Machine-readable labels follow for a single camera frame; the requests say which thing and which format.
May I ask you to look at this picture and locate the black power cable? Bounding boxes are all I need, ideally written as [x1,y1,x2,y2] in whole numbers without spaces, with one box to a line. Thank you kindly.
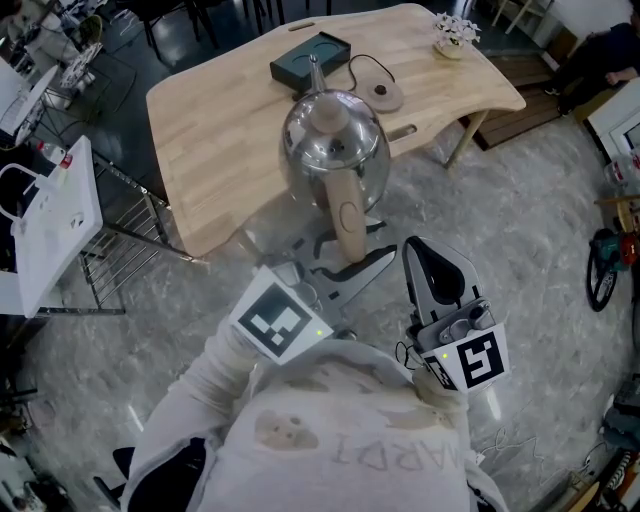
[346,53,397,92]

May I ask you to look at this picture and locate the black box with round recesses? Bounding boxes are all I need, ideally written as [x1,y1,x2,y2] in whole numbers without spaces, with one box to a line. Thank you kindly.
[269,30,353,94]

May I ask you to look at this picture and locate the person's right forearm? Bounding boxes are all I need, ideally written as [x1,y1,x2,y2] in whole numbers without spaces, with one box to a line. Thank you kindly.
[411,367,472,432]

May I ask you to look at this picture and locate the person's white sweatshirt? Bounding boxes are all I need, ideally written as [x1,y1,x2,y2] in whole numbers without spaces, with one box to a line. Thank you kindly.
[119,339,507,512]

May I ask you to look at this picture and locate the metal wire rack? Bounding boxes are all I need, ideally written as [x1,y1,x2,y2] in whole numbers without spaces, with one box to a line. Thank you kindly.
[78,149,197,317]

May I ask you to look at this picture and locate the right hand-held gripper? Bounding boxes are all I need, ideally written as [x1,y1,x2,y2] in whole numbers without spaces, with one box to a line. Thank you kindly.
[402,236,512,396]

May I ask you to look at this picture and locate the wooden floor platform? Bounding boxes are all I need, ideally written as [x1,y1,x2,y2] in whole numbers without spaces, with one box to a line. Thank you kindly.
[471,53,577,152]

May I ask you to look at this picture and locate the white flowers in pot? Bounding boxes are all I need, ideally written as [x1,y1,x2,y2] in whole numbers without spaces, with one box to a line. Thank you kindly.
[431,11,483,62]

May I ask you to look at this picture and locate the wooden table leg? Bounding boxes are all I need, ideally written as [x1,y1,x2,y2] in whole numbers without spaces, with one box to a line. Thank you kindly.
[446,109,490,170]

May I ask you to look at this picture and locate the steel kettle with wooden handle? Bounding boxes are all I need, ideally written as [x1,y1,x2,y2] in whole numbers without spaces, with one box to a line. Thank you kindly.
[278,53,393,264]

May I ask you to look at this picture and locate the green power tool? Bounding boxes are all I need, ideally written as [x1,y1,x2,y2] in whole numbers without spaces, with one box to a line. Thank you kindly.
[585,227,640,314]

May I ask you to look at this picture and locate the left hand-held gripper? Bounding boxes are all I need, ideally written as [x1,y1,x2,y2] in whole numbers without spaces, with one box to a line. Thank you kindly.
[228,229,399,366]

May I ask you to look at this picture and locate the person's left forearm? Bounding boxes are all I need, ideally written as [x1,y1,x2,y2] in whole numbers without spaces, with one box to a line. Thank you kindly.
[143,319,267,454]

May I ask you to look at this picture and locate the white cable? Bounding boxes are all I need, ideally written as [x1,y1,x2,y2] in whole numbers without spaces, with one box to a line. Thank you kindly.
[478,425,547,495]

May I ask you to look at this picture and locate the plastic bottle red cap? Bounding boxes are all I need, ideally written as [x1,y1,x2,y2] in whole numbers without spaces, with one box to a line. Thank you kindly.
[36,141,75,169]

